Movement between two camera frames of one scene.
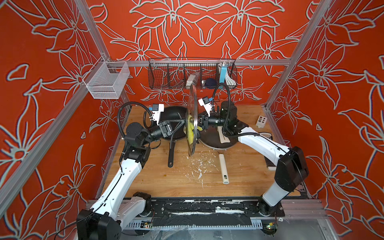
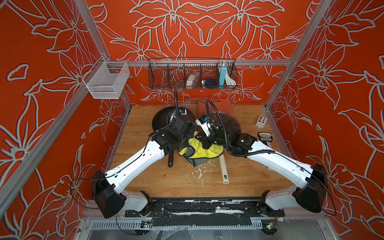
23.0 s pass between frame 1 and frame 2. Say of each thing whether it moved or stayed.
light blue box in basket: stayed
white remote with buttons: stayed
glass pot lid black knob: moved
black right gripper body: moved
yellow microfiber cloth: moved
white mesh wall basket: stayed
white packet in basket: stayed
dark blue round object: stayed
